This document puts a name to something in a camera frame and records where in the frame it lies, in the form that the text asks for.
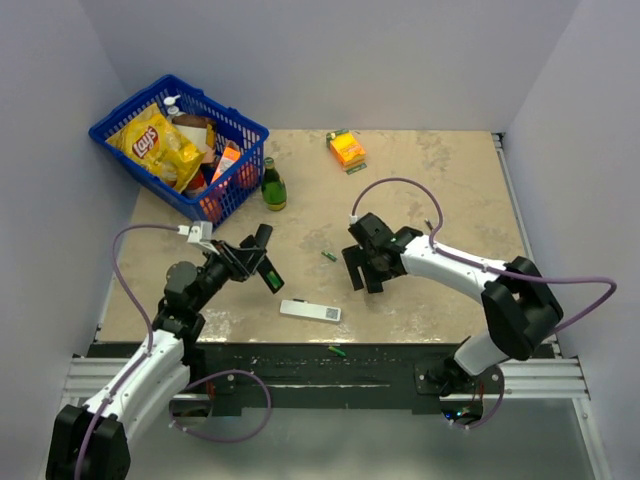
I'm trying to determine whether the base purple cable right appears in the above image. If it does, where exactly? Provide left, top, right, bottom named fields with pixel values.
left=447, top=362, right=505, bottom=431

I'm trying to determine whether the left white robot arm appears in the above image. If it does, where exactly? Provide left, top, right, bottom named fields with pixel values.
left=45, top=222, right=284, bottom=479

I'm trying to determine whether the black remote control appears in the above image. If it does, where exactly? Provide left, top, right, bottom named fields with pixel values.
left=254, top=223, right=273, bottom=250
left=256, top=256, right=285, bottom=294

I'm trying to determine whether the green glass bottle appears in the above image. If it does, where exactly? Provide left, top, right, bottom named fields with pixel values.
left=261, top=157, right=287, bottom=211

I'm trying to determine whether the green battery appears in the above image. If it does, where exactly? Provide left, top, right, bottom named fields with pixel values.
left=269, top=271, right=279, bottom=287
left=321, top=250, right=337, bottom=262
left=328, top=346, right=347, bottom=357

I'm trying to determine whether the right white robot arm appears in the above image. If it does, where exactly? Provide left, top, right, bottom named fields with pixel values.
left=342, top=213, right=564, bottom=393

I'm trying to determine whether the brown white snack package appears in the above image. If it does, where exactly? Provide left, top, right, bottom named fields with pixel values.
left=171, top=114, right=217, bottom=166

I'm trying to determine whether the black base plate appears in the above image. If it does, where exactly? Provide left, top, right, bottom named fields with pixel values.
left=87, top=340, right=556, bottom=419

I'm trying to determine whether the orange sponge pack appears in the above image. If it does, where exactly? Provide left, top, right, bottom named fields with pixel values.
left=325, top=129, right=366, bottom=171

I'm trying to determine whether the aluminium frame rail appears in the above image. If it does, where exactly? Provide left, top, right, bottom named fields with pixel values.
left=59, top=357, right=612, bottom=479

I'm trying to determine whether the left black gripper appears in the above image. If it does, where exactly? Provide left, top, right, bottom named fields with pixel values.
left=191, top=240, right=265, bottom=312

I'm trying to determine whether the white remote control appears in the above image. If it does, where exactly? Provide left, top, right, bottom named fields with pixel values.
left=279, top=299, right=342, bottom=323

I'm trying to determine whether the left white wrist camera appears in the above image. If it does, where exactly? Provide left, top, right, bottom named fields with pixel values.
left=178, top=221, right=214, bottom=252

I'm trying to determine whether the yellow Lays chips bag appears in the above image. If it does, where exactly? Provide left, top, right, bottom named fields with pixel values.
left=106, top=103, right=204, bottom=193

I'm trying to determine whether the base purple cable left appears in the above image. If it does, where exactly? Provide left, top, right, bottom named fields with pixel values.
left=167, top=369, right=274, bottom=445

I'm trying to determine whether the white pump bottle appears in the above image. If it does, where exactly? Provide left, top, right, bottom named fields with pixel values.
left=163, top=95, right=184, bottom=121

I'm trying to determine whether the blue plastic basket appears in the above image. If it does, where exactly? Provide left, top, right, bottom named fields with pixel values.
left=88, top=75, right=269, bottom=227

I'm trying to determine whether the orange white carton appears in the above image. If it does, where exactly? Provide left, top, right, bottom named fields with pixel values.
left=211, top=140, right=241, bottom=184

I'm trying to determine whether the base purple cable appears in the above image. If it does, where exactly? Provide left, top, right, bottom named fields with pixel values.
left=447, top=362, right=505, bottom=431
left=167, top=369, right=274, bottom=445

